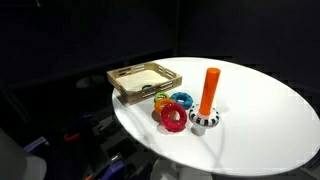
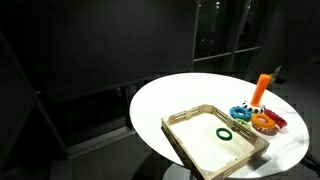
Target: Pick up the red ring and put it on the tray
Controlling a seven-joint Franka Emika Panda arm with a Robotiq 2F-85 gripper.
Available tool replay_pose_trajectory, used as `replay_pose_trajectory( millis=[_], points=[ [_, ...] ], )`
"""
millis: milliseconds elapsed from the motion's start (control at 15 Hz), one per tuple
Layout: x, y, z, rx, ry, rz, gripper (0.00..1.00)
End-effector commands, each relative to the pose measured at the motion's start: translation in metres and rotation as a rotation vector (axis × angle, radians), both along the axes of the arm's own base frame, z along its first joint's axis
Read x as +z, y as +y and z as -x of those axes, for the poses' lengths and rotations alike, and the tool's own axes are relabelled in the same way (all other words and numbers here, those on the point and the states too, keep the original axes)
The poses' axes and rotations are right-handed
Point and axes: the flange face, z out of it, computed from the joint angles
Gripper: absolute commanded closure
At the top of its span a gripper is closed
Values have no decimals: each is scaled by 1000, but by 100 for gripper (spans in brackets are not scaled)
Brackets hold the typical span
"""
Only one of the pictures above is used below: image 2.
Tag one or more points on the wooden slatted tray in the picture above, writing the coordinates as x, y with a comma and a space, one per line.
210, 144

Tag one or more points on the orange stacking post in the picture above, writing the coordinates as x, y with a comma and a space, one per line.
261, 86

